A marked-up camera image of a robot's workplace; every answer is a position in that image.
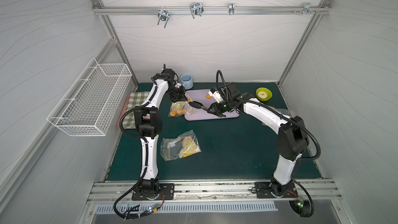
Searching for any metal hook clamp middle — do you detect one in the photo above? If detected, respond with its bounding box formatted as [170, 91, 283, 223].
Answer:
[189, 3, 204, 19]

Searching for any aluminium top rail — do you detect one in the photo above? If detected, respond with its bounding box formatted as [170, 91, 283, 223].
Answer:
[93, 5, 332, 16]

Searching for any green checkered cloth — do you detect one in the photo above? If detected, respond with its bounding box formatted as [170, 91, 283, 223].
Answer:
[122, 91, 152, 129]

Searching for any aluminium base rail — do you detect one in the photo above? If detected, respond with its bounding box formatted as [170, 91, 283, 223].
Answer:
[87, 179, 343, 203]

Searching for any metal hook small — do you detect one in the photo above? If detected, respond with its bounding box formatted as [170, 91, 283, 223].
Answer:
[229, 3, 235, 16]

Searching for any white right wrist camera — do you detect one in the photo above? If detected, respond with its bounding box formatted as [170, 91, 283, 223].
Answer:
[208, 87, 224, 103]

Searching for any lavender plastic tray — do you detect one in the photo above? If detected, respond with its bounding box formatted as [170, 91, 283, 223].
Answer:
[185, 89, 239, 121]

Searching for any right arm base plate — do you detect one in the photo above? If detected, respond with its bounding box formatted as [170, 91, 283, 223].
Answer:
[250, 181, 298, 199]

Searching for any green plastic bowl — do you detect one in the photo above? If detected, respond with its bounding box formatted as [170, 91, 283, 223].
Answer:
[256, 88, 273, 102]

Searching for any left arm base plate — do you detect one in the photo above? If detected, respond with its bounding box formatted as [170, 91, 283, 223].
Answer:
[132, 183, 175, 201]

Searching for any metal hook clamp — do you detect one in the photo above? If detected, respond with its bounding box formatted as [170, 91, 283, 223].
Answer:
[157, 9, 170, 28]
[292, 3, 320, 16]
[189, 3, 204, 19]

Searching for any metal hook clamp left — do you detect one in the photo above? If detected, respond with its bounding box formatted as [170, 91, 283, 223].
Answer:
[157, 9, 170, 28]

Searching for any clear zip bag underneath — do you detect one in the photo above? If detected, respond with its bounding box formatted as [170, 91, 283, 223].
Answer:
[169, 101, 195, 117]

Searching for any pink tray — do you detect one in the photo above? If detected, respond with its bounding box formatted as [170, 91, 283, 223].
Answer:
[117, 94, 131, 128]

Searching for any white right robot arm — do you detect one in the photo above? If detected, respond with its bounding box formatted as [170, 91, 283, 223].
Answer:
[207, 70, 321, 198]

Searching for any white vent strip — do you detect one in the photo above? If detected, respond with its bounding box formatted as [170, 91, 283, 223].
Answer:
[95, 201, 278, 215]

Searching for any light blue ceramic mug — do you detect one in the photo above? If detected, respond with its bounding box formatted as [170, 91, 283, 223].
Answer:
[180, 74, 194, 90]

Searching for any metal hook clamp right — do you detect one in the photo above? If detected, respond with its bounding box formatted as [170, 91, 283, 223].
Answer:
[292, 3, 320, 16]

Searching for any white wire basket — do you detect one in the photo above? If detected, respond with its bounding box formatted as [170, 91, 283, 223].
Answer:
[47, 58, 132, 136]

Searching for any clear zip bag with duck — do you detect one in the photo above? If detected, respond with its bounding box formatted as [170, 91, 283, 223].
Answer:
[160, 130, 201, 161]

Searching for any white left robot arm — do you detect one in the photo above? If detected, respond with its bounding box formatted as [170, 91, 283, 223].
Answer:
[119, 65, 187, 199]

